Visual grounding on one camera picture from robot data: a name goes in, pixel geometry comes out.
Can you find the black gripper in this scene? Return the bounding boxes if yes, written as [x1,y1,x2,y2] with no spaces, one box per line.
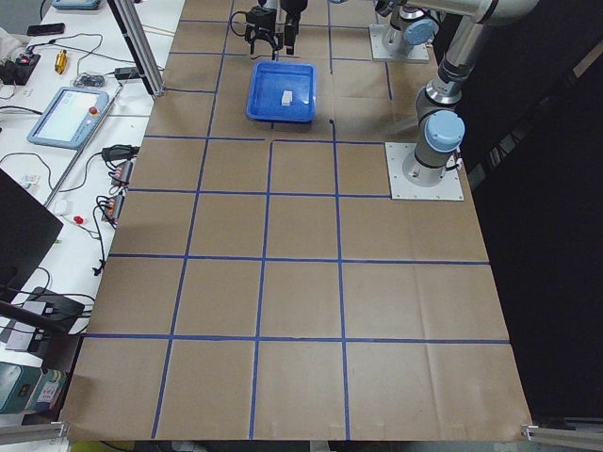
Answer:
[244,6,281,60]

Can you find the white building block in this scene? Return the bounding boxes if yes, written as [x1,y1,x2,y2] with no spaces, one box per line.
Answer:
[281,90,293,106]

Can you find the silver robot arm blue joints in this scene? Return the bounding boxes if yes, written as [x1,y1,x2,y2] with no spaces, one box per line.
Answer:
[402,1,537,169]

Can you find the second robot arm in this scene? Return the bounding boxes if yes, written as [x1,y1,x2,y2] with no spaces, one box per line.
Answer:
[239,1,439,62]

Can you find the blue plastic tray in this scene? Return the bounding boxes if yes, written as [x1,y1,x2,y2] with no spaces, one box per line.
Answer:
[246,61,317,123]

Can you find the black power adapter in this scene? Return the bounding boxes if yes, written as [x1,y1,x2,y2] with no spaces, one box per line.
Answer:
[114,67,140,80]

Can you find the orange black adapter box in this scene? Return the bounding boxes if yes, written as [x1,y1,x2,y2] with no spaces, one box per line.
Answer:
[109,160,134,187]
[101,194,125,222]

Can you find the gold metal cylinder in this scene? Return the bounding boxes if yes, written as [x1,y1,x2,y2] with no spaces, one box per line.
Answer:
[55,50,68,74]

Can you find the teach pendant tablet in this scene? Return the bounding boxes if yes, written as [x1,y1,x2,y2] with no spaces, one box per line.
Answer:
[26,87,110,150]

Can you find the black smartphone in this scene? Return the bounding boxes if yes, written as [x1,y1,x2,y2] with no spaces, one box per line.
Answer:
[26,23,66,37]

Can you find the brown paper table cover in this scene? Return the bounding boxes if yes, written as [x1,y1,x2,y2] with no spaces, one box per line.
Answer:
[61,1,530,441]

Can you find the black monitor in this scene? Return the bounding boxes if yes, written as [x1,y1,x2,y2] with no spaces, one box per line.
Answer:
[0,170,63,302]

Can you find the aluminium frame post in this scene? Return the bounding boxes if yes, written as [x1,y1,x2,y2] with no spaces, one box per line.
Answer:
[107,0,165,98]

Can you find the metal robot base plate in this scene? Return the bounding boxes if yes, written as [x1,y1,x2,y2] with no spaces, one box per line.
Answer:
[384,142,464,202]

